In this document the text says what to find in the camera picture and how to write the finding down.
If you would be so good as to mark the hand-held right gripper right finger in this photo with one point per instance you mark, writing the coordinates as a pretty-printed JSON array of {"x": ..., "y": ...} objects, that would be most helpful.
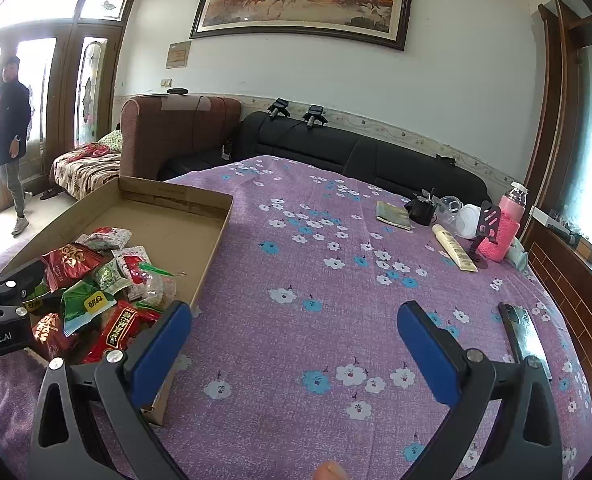
[{"x": 426, "y": 355}]

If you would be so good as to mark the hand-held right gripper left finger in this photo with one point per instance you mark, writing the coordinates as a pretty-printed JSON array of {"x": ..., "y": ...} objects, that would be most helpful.
[{"x": 158, "y": 355}]

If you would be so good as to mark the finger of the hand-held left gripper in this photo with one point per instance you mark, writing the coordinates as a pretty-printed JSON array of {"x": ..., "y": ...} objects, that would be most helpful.
[
  {"x": 21, "y": 280},
  {"x": 48, "y": 301}
]

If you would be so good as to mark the green packet yellow label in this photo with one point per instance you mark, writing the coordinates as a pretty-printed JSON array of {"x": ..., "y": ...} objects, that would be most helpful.
[
  {"x": 83, "y": 307},
  {"x": 35, "y": 304}
]

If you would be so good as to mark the dark red foil packet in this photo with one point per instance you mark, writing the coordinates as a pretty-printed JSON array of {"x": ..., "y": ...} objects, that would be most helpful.
[{"x": 51, "y": 336}]

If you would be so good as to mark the red packet yellow label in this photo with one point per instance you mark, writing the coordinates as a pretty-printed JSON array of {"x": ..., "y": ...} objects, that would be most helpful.
[{"x": 121, "y": 331}]

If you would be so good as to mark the bright red foil packet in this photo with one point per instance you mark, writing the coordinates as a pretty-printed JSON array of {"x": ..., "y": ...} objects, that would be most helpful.
[{"x": 71, "y": 262}]

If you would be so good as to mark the green speckled packet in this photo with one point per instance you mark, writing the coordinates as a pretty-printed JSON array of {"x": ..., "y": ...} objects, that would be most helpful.
[{"x": 109, "y": 278}]

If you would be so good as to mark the clear wrapper green stripes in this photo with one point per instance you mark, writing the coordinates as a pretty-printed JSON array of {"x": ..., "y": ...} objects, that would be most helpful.
[{"x": 157, "y": 286}]

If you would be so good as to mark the white red packet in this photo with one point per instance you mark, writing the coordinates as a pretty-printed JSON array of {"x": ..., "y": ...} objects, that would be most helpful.
[
  {"x": 132, "y": 265},
  {"x": 107, "y": 238}
]

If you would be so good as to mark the cardboard box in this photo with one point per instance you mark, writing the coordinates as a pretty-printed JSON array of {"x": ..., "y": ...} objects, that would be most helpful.
[{"x": 176, "y": 230}]

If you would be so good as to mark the person's right hand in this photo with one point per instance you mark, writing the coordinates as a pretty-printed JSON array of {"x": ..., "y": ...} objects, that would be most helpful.
[{"x": 332, "y": 472}]

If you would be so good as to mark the dark slippers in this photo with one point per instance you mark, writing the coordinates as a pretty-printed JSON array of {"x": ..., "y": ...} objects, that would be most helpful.
[{"x": 50, "y": 194}]

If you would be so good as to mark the dark smartphone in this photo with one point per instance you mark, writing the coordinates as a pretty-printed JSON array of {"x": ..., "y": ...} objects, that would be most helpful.
[{"x": 526, "y": 340}]

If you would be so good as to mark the cream tube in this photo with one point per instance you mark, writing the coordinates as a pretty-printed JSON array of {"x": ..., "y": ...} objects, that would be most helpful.
[{"x": 453, "y": 249}]

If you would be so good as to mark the patterned blanket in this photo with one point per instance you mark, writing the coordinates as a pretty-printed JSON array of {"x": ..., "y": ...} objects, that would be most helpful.
[{"x": 86, "y": 170}]

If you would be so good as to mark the white round container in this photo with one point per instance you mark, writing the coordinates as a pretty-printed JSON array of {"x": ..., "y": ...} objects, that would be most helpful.
[{"x": 468, "y": 222}]

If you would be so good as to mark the black mug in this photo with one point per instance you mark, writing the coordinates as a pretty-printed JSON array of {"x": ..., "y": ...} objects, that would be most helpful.
[{"x": 421, "y": 212}]

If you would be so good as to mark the olive folded booklet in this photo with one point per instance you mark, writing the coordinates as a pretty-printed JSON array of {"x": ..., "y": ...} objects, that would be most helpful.
[{"x": 393, "y": 216}]

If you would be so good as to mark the black phone stand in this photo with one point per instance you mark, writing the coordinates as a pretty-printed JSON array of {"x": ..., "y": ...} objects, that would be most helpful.
[{"x": 486, "y": 225}]

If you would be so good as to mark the clear plastic bag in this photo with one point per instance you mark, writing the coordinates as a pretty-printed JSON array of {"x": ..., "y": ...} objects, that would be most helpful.
[{"x": 448, "y": 207}]

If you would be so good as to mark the purple floral tablecloth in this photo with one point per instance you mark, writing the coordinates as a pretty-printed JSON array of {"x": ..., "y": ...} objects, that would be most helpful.
[{"x": 301, "y": 270}]

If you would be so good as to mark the pink knit-sleeved bottle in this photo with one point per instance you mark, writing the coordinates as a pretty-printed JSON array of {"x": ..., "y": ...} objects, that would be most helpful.
[{"x": 508, "y": 225}]

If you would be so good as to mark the wooden cabinet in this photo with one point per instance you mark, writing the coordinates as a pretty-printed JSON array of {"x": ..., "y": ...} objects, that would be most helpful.
[{"x": 566, "y": 270}]

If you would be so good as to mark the green pillow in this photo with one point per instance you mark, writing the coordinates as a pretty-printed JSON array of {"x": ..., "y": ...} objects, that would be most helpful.
[{"x": 111, "y": 138}]

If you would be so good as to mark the white box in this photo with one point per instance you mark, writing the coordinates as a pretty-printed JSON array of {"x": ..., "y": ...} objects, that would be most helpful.
[{"x": 541, "y": 215}]

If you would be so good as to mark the wooden glass door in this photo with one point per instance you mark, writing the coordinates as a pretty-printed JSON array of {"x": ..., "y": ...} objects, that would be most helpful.
[{"x": 76, "y": 85}]

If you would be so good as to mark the brown armchair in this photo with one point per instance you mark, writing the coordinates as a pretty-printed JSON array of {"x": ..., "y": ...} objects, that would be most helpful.
[{"x": 176, "y": 135}]

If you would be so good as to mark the black sofa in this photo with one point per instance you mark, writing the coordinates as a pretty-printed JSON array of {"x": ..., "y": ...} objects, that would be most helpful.
[{"x": 351, "y": 155}]

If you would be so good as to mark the black device on sofa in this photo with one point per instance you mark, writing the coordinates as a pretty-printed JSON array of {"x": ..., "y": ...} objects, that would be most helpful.
[{"x": 227, "y": 151}]

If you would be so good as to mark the small black object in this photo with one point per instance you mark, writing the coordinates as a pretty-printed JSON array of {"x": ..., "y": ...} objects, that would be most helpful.
[{"x": 178, "y": 91}]

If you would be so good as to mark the black clamp mount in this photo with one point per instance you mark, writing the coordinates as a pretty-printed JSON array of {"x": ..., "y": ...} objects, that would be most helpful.
[
  {"x": 278, "y": 109},
  {"x": 314, "y": 116}
]

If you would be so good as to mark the small wall plaque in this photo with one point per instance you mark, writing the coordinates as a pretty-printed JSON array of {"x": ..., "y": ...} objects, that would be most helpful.
[{"x": 178, "y": 54}]

